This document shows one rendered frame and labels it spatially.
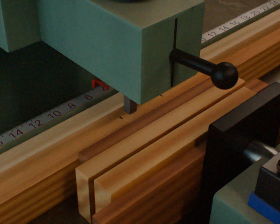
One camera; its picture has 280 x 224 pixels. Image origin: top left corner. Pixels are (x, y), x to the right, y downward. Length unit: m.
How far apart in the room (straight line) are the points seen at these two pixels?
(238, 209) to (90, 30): 0.18
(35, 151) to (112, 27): 0.13
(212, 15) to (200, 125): 2.32
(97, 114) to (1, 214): 0.12
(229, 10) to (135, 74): 2.43
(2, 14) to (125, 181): 0.18
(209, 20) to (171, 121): 2.24
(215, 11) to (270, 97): 2.36
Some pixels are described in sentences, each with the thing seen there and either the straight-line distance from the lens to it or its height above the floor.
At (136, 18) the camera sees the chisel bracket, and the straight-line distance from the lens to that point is 0.38.
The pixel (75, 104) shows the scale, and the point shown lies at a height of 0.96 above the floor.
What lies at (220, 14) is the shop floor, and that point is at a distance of 2.76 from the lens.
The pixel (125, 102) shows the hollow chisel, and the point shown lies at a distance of 0.47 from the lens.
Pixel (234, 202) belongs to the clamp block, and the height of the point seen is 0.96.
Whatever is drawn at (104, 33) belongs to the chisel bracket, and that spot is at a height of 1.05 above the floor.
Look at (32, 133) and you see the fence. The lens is 0.46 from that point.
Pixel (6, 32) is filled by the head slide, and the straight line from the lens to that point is 0.47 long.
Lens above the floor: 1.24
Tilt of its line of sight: 38 degrees down
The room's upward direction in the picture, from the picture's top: 1 degrees clockwise
